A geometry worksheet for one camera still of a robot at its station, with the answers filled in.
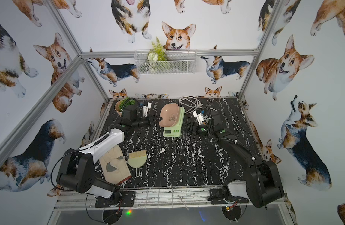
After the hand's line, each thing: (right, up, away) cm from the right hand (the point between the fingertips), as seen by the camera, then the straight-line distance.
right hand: (182, 129), depth 77 cm
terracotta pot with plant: (-47, +15, +26) cm, 56 cm away
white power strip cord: (+8, +18, +42) cm, 47 cm away
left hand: (-11, +7, +4) cm, 13 cm away
